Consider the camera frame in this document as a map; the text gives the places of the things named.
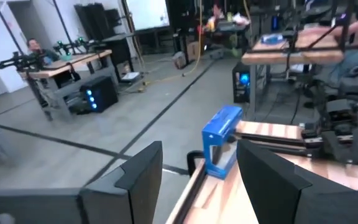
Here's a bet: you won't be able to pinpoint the white wall screen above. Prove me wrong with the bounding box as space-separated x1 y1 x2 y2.
126 0 170 32

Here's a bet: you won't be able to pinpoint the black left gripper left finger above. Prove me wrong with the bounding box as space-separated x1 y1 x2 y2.
0 141 164 224

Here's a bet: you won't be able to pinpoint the wooden workbench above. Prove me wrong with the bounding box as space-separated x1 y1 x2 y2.
241 26 346 122
19 49 119 122

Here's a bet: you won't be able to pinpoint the black folding panels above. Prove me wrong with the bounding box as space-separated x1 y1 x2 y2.
75 2 122 41

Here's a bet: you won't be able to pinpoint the blue packet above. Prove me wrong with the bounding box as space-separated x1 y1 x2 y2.
261 33 284 44

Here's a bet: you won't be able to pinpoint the black computer tower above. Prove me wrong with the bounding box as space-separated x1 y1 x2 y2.
232 62 252 104
80 76 119 113

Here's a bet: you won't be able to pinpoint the blue game controller box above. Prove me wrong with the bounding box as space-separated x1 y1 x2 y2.
201 105 244 180

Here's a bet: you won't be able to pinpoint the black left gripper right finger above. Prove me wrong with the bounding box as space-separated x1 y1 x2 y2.
236 138 358 224

